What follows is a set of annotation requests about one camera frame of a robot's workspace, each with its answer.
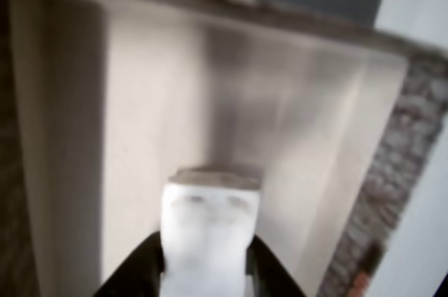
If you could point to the patterned open cardboard box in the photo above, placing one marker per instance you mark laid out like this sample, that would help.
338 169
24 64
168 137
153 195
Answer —
140 101

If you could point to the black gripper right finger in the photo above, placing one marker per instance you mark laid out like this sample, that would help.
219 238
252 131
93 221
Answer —
269 272

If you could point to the white rectangular block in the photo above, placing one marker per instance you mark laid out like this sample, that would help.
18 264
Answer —
210 227

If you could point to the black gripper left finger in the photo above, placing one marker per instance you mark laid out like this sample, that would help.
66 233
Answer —
136 272

